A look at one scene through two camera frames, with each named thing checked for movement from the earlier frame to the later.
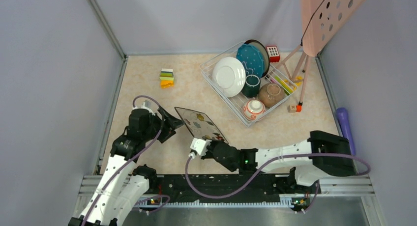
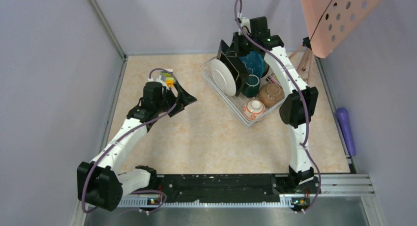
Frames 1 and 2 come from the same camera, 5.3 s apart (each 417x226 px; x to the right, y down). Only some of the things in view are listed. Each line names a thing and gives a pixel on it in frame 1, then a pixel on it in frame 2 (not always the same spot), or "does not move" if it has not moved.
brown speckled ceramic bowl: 271,95 does not move
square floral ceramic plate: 199,125 to 238,69
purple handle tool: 343,120 does not move
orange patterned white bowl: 253,110 does not move
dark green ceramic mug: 252,88 does not move
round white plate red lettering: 229,74 does not move
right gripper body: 210,154 to 242,44
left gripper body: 169,126 to 167,102
